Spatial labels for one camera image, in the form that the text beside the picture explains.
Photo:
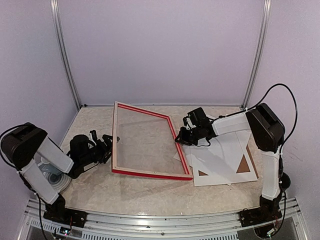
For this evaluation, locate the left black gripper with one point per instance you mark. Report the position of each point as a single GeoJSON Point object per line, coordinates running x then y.
{"type": "Point", "coordinates": [105, 150]}

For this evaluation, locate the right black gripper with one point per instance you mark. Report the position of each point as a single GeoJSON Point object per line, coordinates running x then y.
{"type": "Point", "coordinates": [182, 135]}

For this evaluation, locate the wooden red photo frame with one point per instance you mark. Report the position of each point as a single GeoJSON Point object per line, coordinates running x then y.
{"type": "Point", "coordinates": [148, 174]}

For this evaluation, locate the clear acrylic sheet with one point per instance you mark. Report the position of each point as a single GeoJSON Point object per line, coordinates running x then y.
{"type": "Point", "coordinates": [146, 143]}

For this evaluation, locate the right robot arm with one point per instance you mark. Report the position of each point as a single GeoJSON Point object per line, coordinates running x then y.
{"type": "Point", "coordinates": [269, 136]}

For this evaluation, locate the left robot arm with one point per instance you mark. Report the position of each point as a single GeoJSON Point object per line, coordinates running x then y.
{"type": "Point", "coordinates": [23, 146]}

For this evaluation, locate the white photo paper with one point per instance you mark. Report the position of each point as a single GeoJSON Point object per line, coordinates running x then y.
{"type": "Point", "coordinates": [220, 155]}

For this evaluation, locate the white mat board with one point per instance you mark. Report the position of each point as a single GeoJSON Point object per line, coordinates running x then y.
{"type": "Point", "coordinates": [212, 178]}

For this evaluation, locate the white round plate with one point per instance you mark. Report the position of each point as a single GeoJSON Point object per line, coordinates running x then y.
{"type": "Point", "coordinates": [58, 182]}

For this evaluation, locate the light blue cup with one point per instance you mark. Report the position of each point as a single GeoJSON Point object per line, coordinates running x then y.
{"type": "Point", "coordinates": [49, 168]}

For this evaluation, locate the brown backing board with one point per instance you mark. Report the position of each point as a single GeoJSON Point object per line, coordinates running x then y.
{"type": "Point", "coordinates": [252, 160]}

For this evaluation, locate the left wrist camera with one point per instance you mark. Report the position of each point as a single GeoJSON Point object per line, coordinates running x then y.
{"type": "Point", "coordinates": [93, 136]}

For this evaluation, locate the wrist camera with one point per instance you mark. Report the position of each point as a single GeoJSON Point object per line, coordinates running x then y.
{"type": "Point", "coordinates": [93, 136]}
{"type": "Point", "coordinates": [188, 123]}

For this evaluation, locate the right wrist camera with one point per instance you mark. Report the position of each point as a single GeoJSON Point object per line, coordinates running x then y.
{"type": "Point", "coordinates": [188, 123]}

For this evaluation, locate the aluminium front rail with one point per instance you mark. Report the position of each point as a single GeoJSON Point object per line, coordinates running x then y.
{"type": "Point", "coordinates": [212, 226]}

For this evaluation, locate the left aluminium post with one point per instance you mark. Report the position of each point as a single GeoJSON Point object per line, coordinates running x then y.
{"type": "Point", "coordinates": [54, 5]}

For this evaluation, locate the aluminium post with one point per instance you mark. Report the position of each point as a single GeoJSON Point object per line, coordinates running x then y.
{"type": "Point", "coordinates": [258, 53]}
{"type": "Point", "coordinates": [54, 5]}

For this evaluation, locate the right aluminium post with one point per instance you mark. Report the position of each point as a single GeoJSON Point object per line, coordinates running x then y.
{"type": "Point", "coordinates": [258, 53]}

